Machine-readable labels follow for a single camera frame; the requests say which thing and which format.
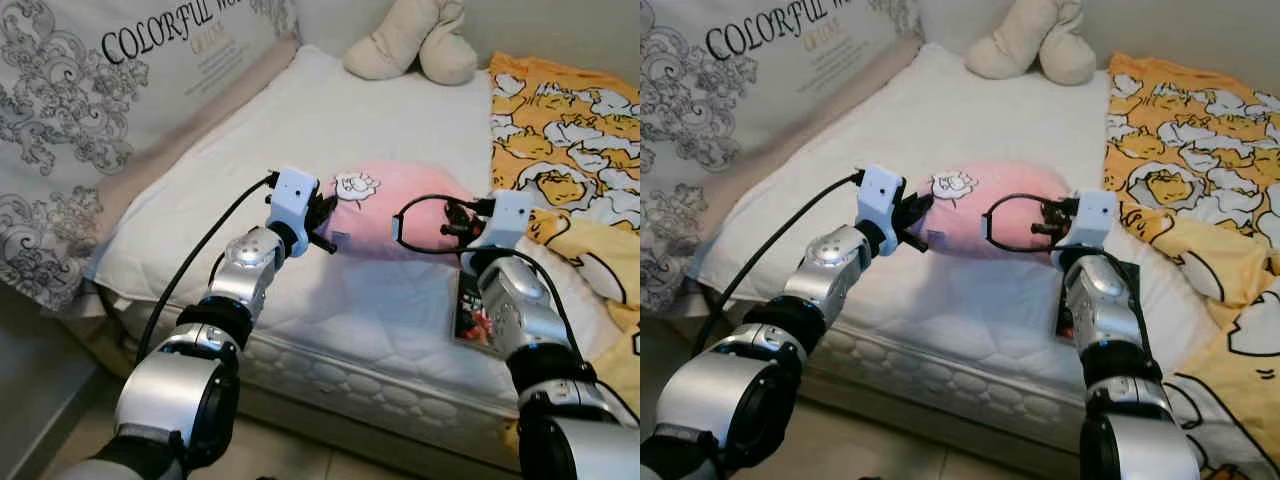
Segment pink pillow with duck patch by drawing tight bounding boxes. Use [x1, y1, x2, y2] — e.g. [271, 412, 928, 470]
[320, 162, 481, 262]
[912, 163, 1074, 261]

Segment dark colourful book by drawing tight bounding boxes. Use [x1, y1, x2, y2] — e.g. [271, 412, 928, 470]
[452, 268, 503, 354]
[1048, 288, 1073, 341]

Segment yellow egg print blanket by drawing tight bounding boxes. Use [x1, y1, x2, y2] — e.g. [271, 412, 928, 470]
[1103, 52, 1280, 480]
[487, 52, 641, 441]

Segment white quilted mattress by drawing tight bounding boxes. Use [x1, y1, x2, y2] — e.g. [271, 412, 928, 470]
[690, 42, 1201, 471]
[85, 44, 641, 473]

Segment beige padded headboard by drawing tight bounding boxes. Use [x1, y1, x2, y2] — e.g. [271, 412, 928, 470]
[98, 38, 301, 241]
[715, 36, 923, 226]

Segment beige plush toy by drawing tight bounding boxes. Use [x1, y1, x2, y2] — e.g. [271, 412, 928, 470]
[342, 0, 480, 87]
[964, 0, 1099, 87]

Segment grey bed base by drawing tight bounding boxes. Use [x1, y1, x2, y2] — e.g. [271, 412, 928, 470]
[235, 385, 521, 479]
[800, 375, 1086, 479]

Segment grey printed headboard cover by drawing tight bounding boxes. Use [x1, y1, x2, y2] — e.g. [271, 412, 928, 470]
[0, 0, 301, 313]
[640, 0, 923, 313]

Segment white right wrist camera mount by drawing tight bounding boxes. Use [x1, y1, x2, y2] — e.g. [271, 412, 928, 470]
[1061, 190, 1119, 252]
[478, 190, 536, 253]

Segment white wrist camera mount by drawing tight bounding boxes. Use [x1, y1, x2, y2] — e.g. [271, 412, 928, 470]
[265, 167, 321, 233]
[854, 164, 909, 230]
[478, 190, 536, 253]
[1061, 190, 1119, 252]

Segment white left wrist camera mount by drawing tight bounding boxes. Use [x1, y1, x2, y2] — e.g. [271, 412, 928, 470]
[854, 164, 909, 230]
[265, 167, 321, 233]

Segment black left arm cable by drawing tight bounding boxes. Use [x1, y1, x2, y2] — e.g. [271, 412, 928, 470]
[133, 172, 279, 366]
[692, 170, 865, 361]

